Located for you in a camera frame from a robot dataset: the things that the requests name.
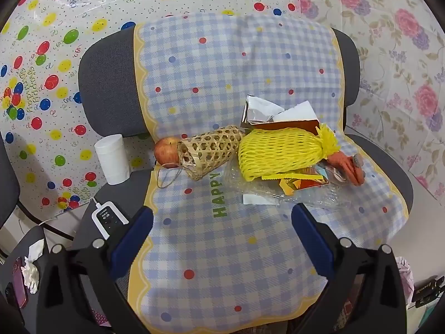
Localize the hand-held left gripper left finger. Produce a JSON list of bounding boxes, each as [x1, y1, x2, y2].
[[36, 206, 155, 334]]

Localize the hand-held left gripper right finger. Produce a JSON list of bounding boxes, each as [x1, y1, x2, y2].
[[291, 202, 407, 334]]

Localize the red figure print package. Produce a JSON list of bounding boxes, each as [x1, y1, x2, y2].
[[294, 169, 331, 189]]

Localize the yellow clear plastic wrapper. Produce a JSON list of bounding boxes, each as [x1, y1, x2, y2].
[[258, 174, 315, 195]]

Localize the pink trash bag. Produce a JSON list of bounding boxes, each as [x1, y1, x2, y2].
[[394, 256, 416, 303]]

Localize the white device with black screen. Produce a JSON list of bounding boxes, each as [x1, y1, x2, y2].
[[91, 200, 130, 240]]

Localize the person's plaid pants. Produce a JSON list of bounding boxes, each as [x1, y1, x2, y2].
[[341, 275, 365, 324]]

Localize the white toilet paper roll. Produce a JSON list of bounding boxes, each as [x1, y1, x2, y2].
[[95, 134, 132, 186]]

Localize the pink dotted pouch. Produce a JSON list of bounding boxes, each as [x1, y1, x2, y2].
[[78, 275, 110, 328]]

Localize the red apple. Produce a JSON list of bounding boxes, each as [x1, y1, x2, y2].
[[154, 137, 181, 168]]

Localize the yellow foam fruit net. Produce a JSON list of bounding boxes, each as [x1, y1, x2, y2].
[[238, 123, 339, 182]]

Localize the crumpled white tissue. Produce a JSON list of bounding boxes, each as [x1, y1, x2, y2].
[[21, 262, 39, 294]]

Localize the woven bamboo basket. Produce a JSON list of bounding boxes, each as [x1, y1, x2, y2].
[[155, 127, 246, 189]]

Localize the pink phone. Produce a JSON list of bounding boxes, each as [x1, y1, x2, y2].
[[12, 257, 29, 308]]

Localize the white cardboard box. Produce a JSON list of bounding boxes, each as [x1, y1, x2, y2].
[[273, 101, 320, 134]]

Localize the teal box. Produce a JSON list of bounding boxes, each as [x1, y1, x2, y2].
[[408, 306, 433, 328]]

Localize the black phone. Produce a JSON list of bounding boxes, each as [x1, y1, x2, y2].
[[4, 281, 17, 307]]

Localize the silver foil bag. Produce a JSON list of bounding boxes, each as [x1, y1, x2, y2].
[[240, 94, 284, 127]]

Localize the grey office chair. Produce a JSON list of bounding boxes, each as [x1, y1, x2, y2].
[[71, 24, 415, 324]]

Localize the balloon print plastic sheet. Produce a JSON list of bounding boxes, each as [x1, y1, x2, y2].
[[0, 0, 303, 223]]

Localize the blue checkered dotted cloth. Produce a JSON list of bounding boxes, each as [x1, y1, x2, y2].
[[127, 11, 409, 328]]

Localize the floral print plastic sheet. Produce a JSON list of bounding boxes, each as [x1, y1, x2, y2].
[[297, 0, 445, 213]]

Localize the white cable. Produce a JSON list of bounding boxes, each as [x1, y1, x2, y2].
[[33, 197, 98, 227]]

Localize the black camera device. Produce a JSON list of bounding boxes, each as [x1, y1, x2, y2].
[[412, 275, 445, 308]]

